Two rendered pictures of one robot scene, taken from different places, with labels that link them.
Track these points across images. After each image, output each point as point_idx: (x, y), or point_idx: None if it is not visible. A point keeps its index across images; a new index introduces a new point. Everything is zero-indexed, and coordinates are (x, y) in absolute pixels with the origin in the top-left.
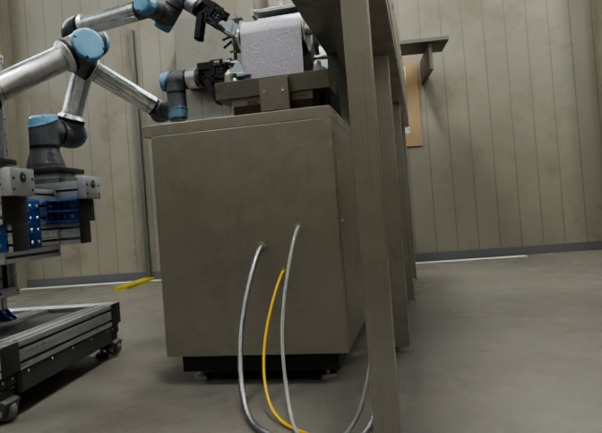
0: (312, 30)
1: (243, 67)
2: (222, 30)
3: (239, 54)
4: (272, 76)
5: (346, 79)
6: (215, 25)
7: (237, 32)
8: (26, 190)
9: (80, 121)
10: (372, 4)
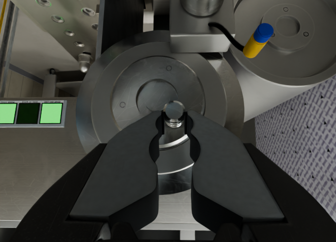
0: (44, 97)
1: None
2: (97, 148)
3: (169, 38)
4: (35, 18)
5: None
6: (36, 210)
7: (76, 114)
8: None
9: None
10: None
